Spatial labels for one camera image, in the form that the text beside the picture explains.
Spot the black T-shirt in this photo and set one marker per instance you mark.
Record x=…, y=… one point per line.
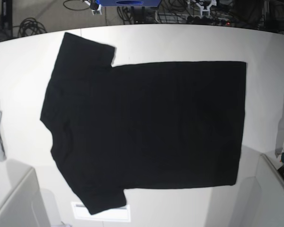
x=160, y=125

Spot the white slotted table plate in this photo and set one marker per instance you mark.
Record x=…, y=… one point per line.
x=122, y=214

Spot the blue box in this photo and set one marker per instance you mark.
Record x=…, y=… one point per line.
x=115, y=3

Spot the white left partition panel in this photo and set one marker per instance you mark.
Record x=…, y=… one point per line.
x=24, y=205

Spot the white partition panel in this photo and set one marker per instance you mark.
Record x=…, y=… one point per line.
x=24, y=205
x=270, y=212

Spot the white right partition panel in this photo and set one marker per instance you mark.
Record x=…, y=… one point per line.
x=270, y=212

